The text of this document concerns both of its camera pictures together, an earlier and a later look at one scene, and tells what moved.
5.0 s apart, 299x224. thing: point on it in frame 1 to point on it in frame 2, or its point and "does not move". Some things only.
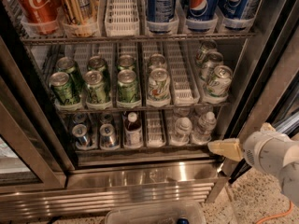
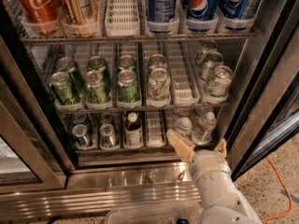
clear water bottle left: [183, 128] does not move
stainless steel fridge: [111, 93] does not move
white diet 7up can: [220, 81] does not move
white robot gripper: [261, 150] to [207, 162]
